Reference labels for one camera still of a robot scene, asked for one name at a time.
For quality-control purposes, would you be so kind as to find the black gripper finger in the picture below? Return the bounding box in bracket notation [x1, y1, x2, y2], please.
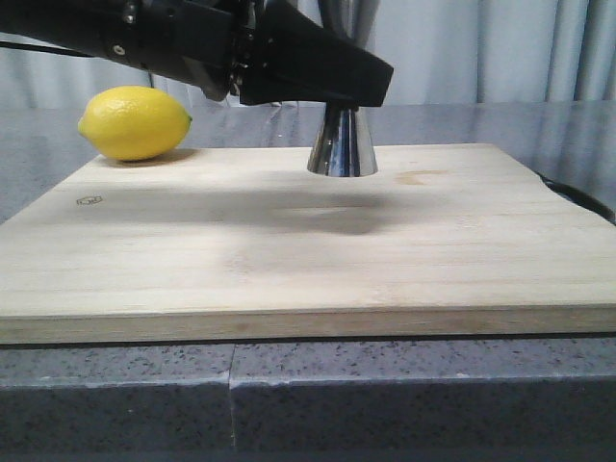
[238, 1, 394, 107]

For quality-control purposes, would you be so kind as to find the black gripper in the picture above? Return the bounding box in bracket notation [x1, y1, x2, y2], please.
[1, 1, 261, 101]

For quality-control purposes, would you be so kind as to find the steel double jigger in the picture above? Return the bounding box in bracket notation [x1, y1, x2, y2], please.
[307, 103, 378, 178]

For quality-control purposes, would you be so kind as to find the yellow lemon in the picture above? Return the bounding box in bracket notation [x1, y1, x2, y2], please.
[77, 86, 193, 162]

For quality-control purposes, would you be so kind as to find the grey curtain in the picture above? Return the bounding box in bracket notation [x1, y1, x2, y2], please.
[1, 1, 615, 110]

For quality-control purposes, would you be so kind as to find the wooden cutting board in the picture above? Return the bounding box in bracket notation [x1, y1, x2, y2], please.
[1, 144, 615, 344]

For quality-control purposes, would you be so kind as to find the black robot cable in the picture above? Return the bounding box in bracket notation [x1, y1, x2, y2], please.
[320, 0, 376, 49]

